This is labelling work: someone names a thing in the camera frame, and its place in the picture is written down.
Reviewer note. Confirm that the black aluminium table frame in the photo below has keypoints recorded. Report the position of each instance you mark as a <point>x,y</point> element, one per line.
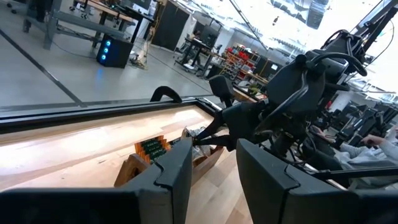
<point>93,113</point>

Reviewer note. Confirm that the desk with wooden top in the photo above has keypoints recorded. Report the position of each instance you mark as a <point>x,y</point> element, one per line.
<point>109,11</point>

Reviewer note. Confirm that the black computer monitor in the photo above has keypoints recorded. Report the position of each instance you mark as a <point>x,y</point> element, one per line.
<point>209,35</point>

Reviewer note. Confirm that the grey metal workbench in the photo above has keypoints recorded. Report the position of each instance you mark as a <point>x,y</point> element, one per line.
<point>84,25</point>

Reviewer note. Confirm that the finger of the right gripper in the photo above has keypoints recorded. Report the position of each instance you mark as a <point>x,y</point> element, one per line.
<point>214,143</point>
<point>211,127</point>

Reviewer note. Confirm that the shelf with red bins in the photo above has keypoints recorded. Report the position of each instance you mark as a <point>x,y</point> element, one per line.
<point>241,57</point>

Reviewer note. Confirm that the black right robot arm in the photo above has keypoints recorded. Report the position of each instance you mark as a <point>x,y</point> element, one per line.
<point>295,84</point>

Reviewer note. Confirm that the black computer tower blue lights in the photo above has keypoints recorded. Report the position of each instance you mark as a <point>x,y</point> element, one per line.
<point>116,53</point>

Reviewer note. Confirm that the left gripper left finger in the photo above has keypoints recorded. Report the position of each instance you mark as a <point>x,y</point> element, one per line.
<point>168,186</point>

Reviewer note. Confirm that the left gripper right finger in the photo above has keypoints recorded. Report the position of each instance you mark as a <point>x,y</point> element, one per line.
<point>267,193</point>

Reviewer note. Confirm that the black partition panel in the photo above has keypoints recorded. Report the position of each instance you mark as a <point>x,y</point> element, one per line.
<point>174,25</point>

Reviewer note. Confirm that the person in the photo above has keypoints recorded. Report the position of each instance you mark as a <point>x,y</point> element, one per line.
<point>367,155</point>

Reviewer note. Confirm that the white and orange tea packet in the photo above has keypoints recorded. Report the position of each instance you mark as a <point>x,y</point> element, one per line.
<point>200,152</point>

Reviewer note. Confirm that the clear tea packet dark label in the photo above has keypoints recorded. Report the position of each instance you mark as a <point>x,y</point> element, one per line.
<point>189,132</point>

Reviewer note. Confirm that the wooden three-compartment tray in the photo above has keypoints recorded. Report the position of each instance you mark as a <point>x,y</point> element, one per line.
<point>130,172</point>

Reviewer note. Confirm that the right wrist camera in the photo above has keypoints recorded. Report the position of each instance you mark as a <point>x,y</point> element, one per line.
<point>221,87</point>

